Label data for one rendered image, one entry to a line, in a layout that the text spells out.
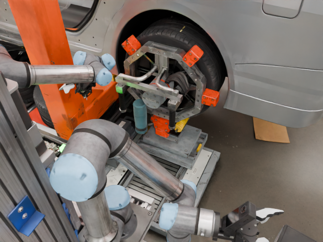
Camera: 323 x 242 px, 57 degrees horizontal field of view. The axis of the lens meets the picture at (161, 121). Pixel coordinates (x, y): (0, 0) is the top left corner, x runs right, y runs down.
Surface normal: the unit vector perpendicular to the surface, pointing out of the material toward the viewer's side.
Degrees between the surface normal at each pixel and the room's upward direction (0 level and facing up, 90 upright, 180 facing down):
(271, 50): 90
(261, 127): 0
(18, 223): 90
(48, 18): 90
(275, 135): 2
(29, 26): 90
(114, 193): 8
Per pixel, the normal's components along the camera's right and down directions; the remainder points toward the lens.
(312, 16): -0.44, 0.63
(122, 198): 0.02, -0.80
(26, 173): 0.90, 0.30
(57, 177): -0.17, 0.60
